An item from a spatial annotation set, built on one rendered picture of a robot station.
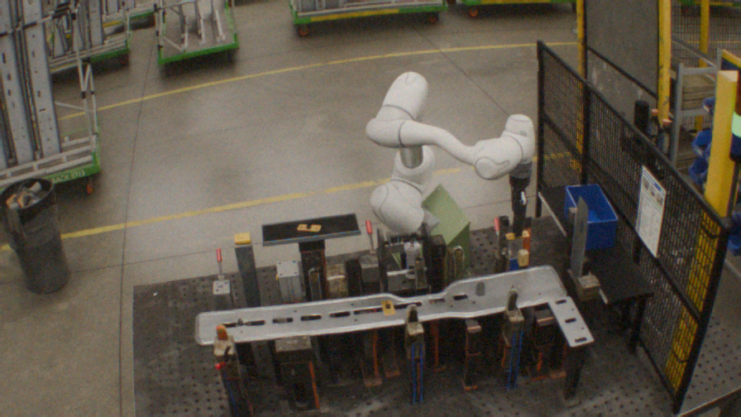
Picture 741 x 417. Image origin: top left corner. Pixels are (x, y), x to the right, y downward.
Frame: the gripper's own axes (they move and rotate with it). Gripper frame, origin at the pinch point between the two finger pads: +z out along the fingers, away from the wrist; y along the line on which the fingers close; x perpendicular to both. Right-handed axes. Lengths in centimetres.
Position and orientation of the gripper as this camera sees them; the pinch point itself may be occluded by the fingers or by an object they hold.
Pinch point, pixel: (518, 225)
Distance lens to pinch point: 273.5
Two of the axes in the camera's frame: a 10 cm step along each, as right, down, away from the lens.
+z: 0.6, 8.7, 5.0
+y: 1.5, 4.9, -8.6
